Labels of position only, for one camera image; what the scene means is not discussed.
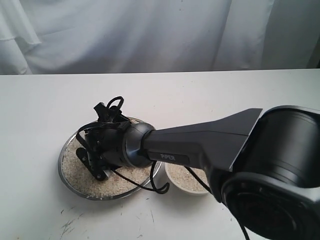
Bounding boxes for small white rice bowl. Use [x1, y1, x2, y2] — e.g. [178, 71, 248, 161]
[164, 163, 209, 196]

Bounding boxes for metal plate of rice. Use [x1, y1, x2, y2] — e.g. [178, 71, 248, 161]
[57, 115, 167, 201]

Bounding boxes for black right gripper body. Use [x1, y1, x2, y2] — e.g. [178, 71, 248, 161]
[82, 117, 130, 168]

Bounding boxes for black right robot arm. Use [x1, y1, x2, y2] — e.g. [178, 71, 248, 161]
[78, 105, 320, 240]

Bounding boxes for white backdrop cloth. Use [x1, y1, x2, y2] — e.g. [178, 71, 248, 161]
[0, 0, 320, 75]

